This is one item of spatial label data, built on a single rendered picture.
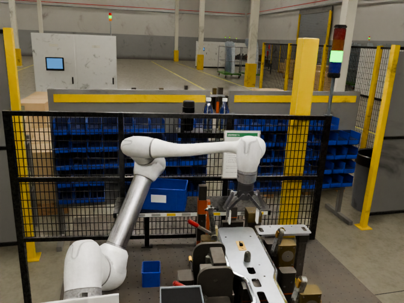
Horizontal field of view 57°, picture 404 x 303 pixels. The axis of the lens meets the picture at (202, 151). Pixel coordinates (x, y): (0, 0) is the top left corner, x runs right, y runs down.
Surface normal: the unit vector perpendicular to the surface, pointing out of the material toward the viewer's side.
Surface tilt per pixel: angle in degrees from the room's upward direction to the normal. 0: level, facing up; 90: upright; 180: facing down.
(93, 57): 90
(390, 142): 90
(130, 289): 0
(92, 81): 90
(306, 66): 90
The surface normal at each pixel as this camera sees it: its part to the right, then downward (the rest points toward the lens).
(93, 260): 0.74, -0.44
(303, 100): 0.12, 0.29
